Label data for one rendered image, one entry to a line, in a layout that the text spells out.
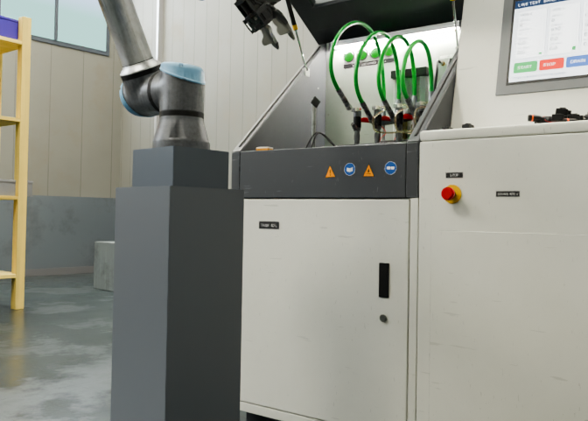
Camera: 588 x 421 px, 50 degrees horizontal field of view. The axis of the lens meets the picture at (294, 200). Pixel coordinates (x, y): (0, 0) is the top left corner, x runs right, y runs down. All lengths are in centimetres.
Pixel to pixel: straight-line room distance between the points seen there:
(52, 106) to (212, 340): 634
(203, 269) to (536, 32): 121
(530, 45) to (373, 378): 110
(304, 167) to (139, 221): 62
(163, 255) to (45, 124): 625
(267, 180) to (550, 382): 104
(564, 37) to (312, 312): 111
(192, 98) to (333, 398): 99
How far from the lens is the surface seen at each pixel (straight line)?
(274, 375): 214
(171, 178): 158
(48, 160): 772
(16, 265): 512
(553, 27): 209
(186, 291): 157
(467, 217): 177
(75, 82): 798
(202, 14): 720
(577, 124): 171
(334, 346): 199
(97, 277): 631
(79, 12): 816
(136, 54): 178
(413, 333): 186
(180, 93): 167
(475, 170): 177
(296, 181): 204
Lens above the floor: 74
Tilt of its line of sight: 1 degrees up
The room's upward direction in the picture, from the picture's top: 1 degrees clockwise
